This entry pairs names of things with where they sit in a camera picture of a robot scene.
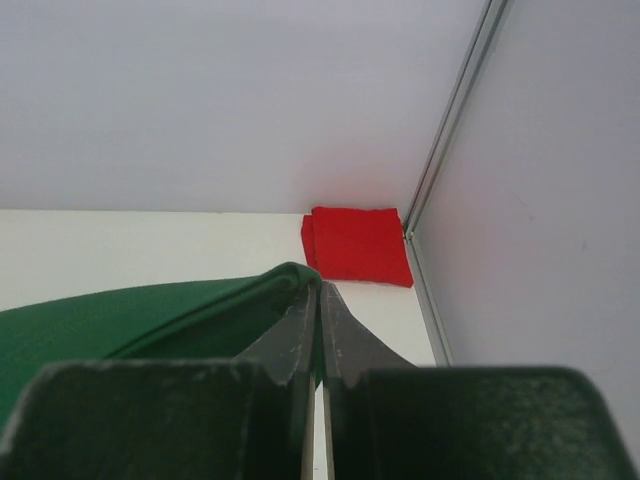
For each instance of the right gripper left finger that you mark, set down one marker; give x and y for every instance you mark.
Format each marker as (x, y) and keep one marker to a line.
(247, 417)

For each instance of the folded red t-shirt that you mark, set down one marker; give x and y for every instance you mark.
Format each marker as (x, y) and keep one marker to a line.
(349, 244)

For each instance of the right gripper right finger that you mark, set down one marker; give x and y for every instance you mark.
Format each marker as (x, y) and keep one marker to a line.
(389, 419)

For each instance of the green t-shirt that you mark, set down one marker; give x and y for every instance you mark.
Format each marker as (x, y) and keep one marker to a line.
(183, 321)

